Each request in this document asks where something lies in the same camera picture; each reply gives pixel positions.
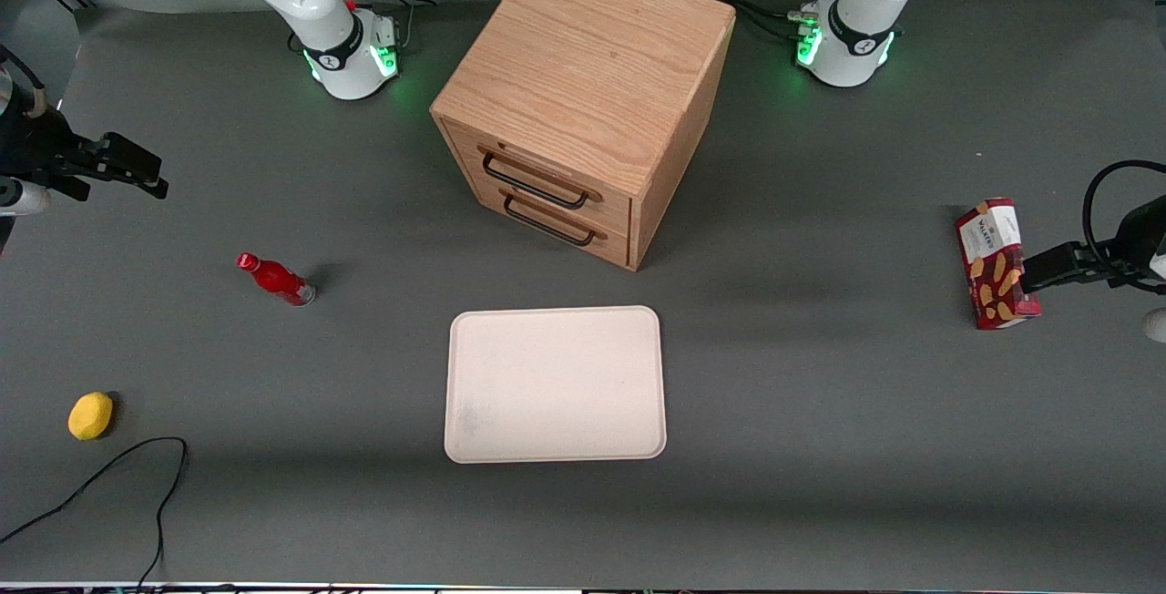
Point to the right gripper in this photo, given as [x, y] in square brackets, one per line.
[35, 147]

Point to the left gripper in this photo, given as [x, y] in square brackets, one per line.
[1138, 240]

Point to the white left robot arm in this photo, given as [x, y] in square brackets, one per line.
[861, 20]

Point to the wooden drawer cabinet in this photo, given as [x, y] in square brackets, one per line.
[592, 66]

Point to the red shortbread cookie box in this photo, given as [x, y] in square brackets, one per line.
[988, 243]

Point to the red plastic bottle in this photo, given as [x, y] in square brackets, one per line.
[278, 281]

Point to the yellow lemon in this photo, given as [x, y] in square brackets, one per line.
[90, 416]

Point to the grey table cover sheet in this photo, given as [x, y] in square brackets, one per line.
[820, 439]

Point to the beige rectangular tray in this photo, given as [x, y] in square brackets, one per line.
[556, 384]

